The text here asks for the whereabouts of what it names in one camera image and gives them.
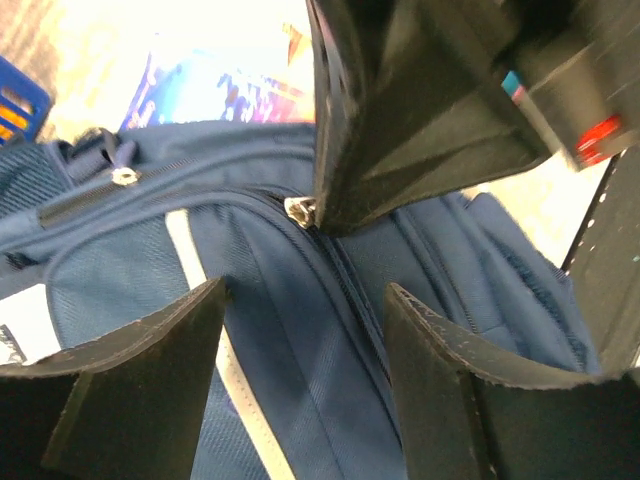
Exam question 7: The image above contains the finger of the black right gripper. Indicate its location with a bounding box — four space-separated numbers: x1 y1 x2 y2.
306 1 395 237

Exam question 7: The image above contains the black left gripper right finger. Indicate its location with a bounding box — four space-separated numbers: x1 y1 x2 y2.
384 284 639 479

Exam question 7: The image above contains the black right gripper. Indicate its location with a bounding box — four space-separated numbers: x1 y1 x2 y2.
344 1 639 234

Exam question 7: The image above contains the blue Jane Eyre book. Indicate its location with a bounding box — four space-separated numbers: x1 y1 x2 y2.
120 22 315 131

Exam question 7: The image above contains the navy blue student backpack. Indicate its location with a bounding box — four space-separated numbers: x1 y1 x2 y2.
1 122 600 479

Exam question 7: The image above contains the blue plastic shopping basket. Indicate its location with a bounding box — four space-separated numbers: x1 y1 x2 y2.
0 57 53 145

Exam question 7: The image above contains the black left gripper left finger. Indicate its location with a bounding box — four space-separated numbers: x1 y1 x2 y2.
1 278 226 479

